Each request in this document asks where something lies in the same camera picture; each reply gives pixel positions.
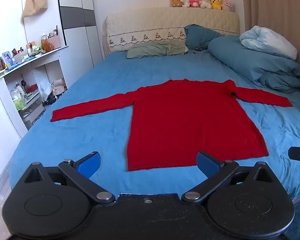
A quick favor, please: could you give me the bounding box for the blue pillow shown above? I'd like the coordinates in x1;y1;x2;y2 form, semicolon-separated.
184;24;224;50

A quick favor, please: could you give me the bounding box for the light blue blanket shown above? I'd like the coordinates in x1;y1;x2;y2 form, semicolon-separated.
239;26;298;60

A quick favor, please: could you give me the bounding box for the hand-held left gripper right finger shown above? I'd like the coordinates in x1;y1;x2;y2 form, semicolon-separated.
181;151;275;204

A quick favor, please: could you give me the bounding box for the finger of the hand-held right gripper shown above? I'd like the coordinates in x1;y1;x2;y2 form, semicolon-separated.
288;146;300;170

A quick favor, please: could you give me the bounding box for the green pillow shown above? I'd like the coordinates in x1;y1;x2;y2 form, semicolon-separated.
127;40;187;59

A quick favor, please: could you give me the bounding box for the white and grey wardrobe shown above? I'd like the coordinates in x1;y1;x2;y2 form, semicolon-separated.
57;0;103;68

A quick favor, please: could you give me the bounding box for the pink basket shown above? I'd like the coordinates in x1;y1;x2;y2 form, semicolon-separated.
49;35;62;49

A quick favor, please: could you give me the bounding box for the beige curtain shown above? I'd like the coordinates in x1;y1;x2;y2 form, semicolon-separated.
241;0;300;65

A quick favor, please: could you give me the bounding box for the pale pink plush toy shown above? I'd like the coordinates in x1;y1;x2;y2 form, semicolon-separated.
221;0;235;12

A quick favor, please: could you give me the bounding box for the brown teddy bear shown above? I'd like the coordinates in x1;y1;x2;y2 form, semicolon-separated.
41;40;54;53

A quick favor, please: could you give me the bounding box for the beige quilted headboard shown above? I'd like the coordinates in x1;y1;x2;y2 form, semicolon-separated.
106;7;240;53

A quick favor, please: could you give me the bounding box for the red knit sweater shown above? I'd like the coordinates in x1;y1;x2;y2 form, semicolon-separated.
50;79;293;172

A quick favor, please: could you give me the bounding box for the blue duvet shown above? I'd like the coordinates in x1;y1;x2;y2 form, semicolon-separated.
208;35;300;93

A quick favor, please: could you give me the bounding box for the white shelf unit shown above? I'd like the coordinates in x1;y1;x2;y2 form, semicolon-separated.
0;45;69;139

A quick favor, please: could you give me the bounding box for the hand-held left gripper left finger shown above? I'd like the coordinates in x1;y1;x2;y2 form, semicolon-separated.
23;151;116;204

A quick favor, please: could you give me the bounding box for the bed with blue sheet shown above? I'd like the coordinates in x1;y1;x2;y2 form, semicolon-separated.
9;49;300;203

